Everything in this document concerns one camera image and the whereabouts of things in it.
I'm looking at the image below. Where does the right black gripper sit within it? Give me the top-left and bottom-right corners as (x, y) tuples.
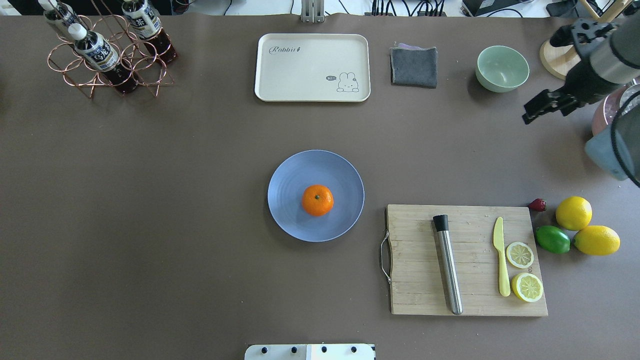
(522, 59), (626, 126)

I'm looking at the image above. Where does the orange fruit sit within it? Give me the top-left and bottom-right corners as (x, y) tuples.
(301, 184), (334, 217)

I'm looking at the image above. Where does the blue plate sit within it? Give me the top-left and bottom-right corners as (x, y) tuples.
(267, 149), (365, 243)

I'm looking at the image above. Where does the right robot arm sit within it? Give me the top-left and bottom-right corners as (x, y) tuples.
(522, 14), (640, 185)

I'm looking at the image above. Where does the wooden stand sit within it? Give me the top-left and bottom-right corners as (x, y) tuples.
(539, 0), (633, 80)

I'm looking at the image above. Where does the pink ice bucket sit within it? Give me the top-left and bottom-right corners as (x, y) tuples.
(590, 85), (629, 136)

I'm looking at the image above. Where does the green bowl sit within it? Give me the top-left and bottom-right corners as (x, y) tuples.
(475, 45), (530, 93)

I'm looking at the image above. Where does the red strawberry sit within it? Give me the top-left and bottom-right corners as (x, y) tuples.
(527, 198), (547, 212)

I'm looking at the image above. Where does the round yellow lemon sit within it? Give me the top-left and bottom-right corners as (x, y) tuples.
(555, 196), (593, 231)

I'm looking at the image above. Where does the green lime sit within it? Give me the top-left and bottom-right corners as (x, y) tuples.
(534, 225), (571, 255)

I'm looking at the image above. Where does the oval yellow lemon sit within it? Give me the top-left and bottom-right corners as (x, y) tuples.
(573, 225), (621, 256)

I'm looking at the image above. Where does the grey folded cloth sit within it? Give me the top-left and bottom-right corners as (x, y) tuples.
(390, 43), (439, 89)

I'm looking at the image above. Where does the upper lemon slice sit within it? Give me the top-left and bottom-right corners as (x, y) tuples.
(505, 241), (535, 269)

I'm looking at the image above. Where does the lemon slice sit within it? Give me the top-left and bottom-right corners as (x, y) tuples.
(510, 272), (544, 303)
(505, 241), (535, 269)

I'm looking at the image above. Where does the lower lemon slice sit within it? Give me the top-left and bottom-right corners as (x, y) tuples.
(510, 272), (544, 303)

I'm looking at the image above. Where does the yellow plastic knife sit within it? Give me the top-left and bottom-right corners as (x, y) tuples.
(493, 216), (511, 297)

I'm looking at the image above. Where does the steel muddler black tip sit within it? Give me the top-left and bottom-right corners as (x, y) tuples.
(432, 214), (464, 315)

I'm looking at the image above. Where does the cream rabbit tray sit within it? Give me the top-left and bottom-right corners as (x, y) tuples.
(254, 33), (371, 103)

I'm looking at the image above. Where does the right rear tea bottle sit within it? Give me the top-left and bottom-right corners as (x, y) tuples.
(121, 0), (178, 65)

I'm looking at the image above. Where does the front tea bottle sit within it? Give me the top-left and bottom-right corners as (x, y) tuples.
(67, 23), (138, 94)

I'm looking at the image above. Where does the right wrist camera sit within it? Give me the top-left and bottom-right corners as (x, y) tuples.
(550, 18), (618, 58)

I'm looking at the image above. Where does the metal camera pole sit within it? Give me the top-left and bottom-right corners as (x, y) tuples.
(301, 0), (325, 24)

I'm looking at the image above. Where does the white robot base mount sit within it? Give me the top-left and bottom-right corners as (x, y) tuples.
(244, 342), (377, 360)

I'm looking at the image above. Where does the copper wire bottle rack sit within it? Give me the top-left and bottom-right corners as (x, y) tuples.
(46, 0), (174, 99)

